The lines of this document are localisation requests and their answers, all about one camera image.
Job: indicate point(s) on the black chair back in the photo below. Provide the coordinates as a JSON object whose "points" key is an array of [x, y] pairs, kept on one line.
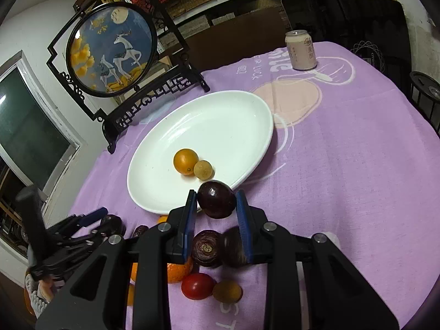
{"points": [[343, 17]]}

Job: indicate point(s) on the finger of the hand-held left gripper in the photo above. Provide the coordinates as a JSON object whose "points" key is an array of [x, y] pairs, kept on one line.
{"points": [[91, 217], [86, 242]]}

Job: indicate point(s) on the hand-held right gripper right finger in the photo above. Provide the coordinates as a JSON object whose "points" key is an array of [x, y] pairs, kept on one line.
{"points": [[242, 223]]}

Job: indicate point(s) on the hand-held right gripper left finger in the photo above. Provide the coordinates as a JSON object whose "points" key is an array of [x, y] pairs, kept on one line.
{"points": [[190, 215]]}

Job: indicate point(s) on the wooden slat chair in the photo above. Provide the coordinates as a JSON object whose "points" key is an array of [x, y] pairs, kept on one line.
{"points": [[426, 106]]}

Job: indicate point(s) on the purple printed blanket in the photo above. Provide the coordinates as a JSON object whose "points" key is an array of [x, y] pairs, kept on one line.
{"points": [[343, 144]]}

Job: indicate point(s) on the round deer screen black frame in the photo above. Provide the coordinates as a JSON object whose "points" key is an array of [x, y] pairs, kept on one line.
{"points": [[110, 48]]}

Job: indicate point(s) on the pale beverage can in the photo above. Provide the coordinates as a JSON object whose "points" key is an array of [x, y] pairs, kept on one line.
{"points": [[301, 51]]}

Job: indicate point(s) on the dark red date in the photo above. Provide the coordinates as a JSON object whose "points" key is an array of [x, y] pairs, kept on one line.
{"points": [[139, 231]]}

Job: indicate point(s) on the white oval plate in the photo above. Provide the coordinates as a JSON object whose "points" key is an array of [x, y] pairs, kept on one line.
{"points": [[213, 134]]}

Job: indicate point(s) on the brown wooden panel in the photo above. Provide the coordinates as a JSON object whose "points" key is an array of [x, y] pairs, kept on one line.
{"points": [[240, 34]]}

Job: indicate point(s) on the white framed window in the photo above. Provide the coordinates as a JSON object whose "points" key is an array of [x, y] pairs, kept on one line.
{"points": [[31, 123]]}

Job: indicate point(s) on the red tomato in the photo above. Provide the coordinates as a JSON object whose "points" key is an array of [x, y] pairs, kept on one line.
{"points": [[195, 286]]}

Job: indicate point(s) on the tan longan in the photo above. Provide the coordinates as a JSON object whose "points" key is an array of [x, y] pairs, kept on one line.
{"points": [[227, 291], [203, 170]]}

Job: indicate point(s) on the orange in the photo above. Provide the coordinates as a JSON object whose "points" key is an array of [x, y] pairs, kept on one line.
{"points": [[162, 218], [130, 294], [185, 161], [178, 273], [133, 271]]}

